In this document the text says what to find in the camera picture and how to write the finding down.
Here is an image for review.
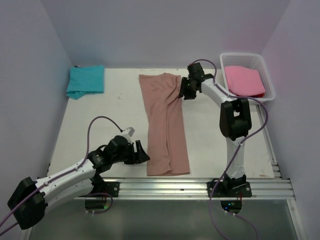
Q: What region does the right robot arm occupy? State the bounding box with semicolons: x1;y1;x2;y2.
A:
178;62;252;198

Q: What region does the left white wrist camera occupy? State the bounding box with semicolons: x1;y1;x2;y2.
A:
120;127;135;144

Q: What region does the folded teal t-shirt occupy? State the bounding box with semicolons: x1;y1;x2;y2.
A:
66;65;105;100

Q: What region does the aluminium mounting rail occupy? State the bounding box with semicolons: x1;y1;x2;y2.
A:
33;177;297;201

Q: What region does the dusty pink printed t-shirt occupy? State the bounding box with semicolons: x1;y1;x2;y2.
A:
139;73;191;176

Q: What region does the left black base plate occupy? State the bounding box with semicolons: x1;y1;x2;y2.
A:
102;181;120;198

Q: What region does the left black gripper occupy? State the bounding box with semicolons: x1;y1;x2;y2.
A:
111;139;150;164

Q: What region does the red t-shirt in basket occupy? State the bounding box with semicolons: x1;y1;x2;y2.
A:
238;92;265;98

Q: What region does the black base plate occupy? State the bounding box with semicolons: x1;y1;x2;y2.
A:
206;181;253;198
102;181;120;198

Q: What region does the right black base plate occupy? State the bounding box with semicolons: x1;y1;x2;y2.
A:
206;181;253;198

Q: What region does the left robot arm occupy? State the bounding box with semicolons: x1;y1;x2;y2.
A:
7;135;150;230

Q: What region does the white plastic basket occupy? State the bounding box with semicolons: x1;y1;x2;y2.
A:
219;52;276;102

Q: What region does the folded pink t-shirt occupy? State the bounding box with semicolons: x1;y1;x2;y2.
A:
224;65;266;96

